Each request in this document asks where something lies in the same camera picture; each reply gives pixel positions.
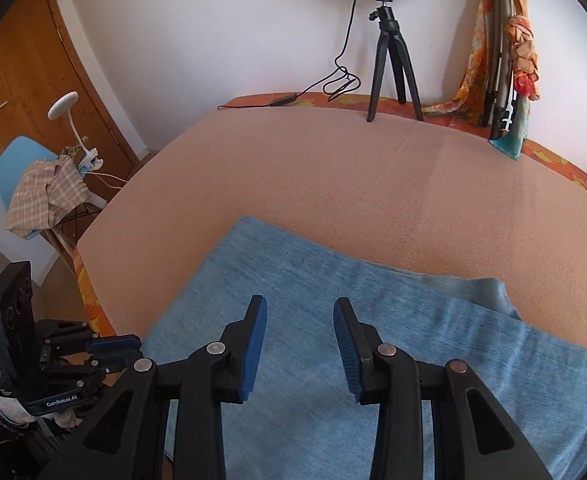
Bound light blue chair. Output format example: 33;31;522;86
0;136;109;261

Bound light blue denim pants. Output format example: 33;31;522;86
140;215;587;480

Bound small black tripod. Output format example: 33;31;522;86
367;0;424;123

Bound peach blanket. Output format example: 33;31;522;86
76;94;587;361

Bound white clip lamp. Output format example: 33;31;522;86
48;91;105;176

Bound white lamp cable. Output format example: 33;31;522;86
90;172;134;188

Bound black ring light cable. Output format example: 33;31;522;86
217;0;361;110

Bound folded black stand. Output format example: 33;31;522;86
482;0;519;141

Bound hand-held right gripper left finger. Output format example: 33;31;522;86
36;294;268;480

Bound wooden door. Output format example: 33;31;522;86
0;0;139;196

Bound teal cloth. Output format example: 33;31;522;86
488;95;530;161

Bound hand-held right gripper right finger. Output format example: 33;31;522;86
333;296;554;480

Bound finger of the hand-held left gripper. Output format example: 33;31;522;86
87;354;136;375
86;333;142;356

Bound beige plaid cloth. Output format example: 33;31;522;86
4;156;88;238

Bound orange patterned scarf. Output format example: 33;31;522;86
423;0;541;126

